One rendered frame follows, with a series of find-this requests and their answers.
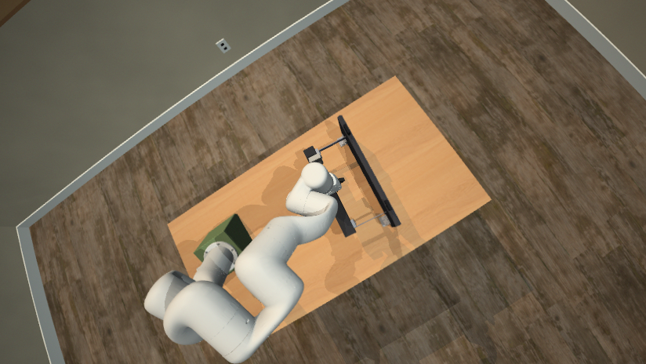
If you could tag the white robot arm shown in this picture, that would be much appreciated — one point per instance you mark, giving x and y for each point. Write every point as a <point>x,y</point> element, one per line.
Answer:
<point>207,308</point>

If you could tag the long black rectangular bar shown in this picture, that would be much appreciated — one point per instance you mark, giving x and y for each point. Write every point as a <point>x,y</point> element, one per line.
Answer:
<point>341,216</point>

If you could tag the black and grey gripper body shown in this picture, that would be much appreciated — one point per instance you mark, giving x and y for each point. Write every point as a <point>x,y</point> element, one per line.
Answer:
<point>336,184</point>

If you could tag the black flat rectangular panel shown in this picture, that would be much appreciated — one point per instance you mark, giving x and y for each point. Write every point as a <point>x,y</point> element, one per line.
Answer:
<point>367,171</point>

